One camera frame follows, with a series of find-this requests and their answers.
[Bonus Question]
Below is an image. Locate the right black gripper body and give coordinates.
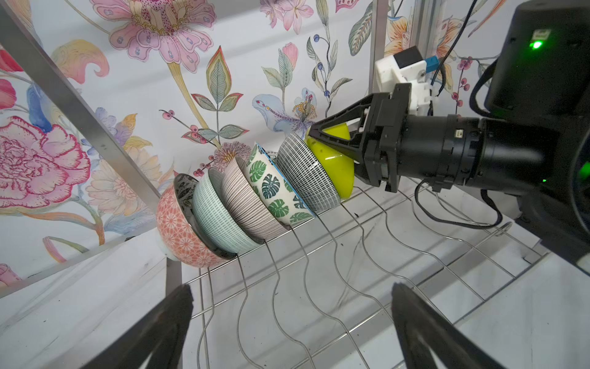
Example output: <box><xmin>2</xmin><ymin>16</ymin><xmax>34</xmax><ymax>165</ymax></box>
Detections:
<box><xmin>361</xmin><ymin>84</ymin><xmax>484</xmax><ymax>192</ymax></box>

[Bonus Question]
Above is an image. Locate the lime green plastic bowl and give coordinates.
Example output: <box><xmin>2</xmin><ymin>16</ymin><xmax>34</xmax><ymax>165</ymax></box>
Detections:
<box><xmin>305</xmin><ymin>133</ymin><xmax>354</xmax><ymax>200</ymax></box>

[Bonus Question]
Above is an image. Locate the green leaf pattern bowl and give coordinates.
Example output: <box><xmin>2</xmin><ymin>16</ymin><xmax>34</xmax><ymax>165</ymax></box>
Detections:
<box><xmin>245</xmin><ymin>143</ymin><xmax>315</xmax><ymax>226</ymax></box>

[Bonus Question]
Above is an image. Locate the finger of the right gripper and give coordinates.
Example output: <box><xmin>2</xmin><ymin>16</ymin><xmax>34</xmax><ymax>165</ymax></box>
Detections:
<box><xmin>307</xmin><ymin>94</ymin><xmax>372</xmax><ymax>163</ymax></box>

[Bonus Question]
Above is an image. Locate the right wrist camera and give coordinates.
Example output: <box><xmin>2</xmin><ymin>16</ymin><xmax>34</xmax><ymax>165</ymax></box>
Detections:
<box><xmin>374</xmin><ymin>46</ymin><xmax>439</xmax><ymax>116</ymax></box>

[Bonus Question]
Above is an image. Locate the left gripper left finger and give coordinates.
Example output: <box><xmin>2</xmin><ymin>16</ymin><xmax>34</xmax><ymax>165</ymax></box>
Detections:
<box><xmin>84</xmin><ymin>284</ymin><xmax>194</xmax><ymax>368</ymax></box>

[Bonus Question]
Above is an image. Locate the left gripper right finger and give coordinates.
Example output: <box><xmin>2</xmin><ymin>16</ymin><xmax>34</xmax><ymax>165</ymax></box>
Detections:
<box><xmin>391</xmin><ymin>283</ymin><xmax>502</xmax><ymax>368</ymax></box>

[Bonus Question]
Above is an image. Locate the pink striped ceramic bowl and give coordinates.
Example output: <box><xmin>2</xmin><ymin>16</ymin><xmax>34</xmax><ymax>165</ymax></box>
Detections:
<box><xmin>222</xmin><ymin>157</ymin><xmax>287</xmax><ymax>241</ymax></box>

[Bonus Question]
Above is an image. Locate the dark blue floral bowl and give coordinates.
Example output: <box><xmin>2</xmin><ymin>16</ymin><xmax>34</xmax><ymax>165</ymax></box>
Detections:
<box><xmin>277</xmin><ymin>134</ymin><xmax>340</xmax><ymax>213</ymax></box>

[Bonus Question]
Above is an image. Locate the two-tier steel dish rack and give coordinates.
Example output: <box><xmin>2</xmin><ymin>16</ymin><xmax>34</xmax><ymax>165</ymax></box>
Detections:
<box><xmin>0</xmin><ymin>0</ymin><xmax>590</xmax><ymax>369</ymax></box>

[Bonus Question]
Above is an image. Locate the pale green ceramic bowl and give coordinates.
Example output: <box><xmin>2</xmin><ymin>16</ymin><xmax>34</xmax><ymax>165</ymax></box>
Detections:
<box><xmin>192</xmin><ymin>169</ymin><xmax>261</xmax><ymax>255</ymax></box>

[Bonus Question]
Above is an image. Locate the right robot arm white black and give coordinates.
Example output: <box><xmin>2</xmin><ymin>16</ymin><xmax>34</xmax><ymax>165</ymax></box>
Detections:
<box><xmin>309</xmin><ymin>1</ymin><xmax>589</xmax><ymax>272</ymax></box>

